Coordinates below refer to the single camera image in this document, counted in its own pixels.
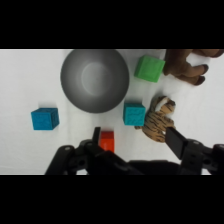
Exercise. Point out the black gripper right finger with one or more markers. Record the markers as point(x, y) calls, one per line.
point(175, 142)

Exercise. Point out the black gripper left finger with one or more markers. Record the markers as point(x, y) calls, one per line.
point(96, 135)

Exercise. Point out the brown deer plush toy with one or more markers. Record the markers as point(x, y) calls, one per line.
point(185, 65)

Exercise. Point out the grey bowl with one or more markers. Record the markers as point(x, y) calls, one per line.
point(94, 81)

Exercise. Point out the orange cube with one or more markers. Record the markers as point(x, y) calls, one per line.
point(107, 142)

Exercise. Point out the striped tiger plush toy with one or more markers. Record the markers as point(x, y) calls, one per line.
point(158, 121)

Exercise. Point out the teal cube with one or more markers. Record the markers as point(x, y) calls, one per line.
point(134, 114)

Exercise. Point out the blue cube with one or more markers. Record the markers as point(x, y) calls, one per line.
point(44, 119)

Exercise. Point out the green cube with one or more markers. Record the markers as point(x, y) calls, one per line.
point(149, 68)

